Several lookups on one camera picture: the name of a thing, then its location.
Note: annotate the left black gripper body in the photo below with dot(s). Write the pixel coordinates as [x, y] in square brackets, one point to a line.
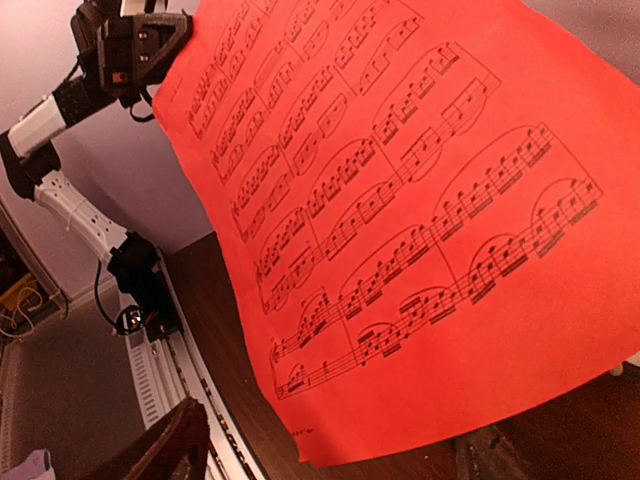
[105, 43]

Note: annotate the aluminium front rail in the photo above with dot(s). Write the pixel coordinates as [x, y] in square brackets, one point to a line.
[167, 370]

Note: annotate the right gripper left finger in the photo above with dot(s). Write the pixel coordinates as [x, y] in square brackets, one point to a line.
[174, 447]

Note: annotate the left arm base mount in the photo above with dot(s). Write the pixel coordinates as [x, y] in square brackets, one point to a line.
[136, 267]

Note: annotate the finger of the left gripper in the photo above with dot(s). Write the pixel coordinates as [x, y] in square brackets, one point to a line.
[158, 39]

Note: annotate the red sheet music paper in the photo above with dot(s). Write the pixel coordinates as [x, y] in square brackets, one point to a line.
[428, 210]

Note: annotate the pink music stand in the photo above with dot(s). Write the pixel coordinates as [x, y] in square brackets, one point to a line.
[631, 363]

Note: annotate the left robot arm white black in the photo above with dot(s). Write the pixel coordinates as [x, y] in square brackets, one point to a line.
[126, 169]

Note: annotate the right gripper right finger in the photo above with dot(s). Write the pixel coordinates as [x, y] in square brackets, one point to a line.
[488, 454]

